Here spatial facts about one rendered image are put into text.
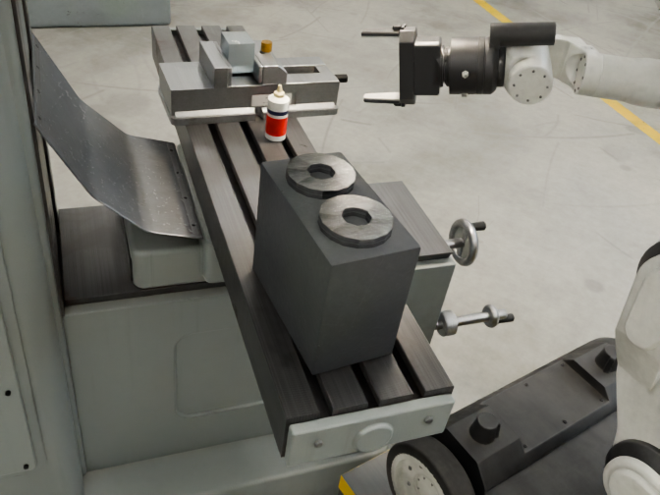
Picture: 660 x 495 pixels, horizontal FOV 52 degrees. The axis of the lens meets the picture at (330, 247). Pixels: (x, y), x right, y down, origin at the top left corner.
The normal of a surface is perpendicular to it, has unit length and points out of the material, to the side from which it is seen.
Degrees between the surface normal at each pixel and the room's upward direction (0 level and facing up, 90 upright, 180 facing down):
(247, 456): 0
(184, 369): 90
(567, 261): 0
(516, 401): 0
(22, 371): 89
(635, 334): 90
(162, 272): 90
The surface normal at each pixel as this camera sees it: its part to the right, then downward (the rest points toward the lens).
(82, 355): 0.33, 0.62
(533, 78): -0.18, 0.68
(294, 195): 0.13, -0.77
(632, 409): -0.83, 0.26
